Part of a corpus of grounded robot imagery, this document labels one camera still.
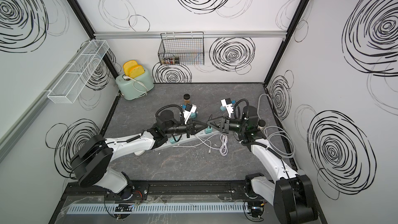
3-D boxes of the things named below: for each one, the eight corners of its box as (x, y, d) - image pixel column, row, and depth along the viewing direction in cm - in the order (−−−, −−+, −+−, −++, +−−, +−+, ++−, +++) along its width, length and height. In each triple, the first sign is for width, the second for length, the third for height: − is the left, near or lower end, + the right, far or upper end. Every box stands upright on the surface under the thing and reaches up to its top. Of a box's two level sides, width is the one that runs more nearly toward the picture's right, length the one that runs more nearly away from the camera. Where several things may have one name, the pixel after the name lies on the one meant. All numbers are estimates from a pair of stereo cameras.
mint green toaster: (124, 102, 111) (114, 86, 98) (125, 90, 118) (116, 74, 106) (154, 97, 114) (148, 81, 102) (153, 86, 122) (148, 70, 109)
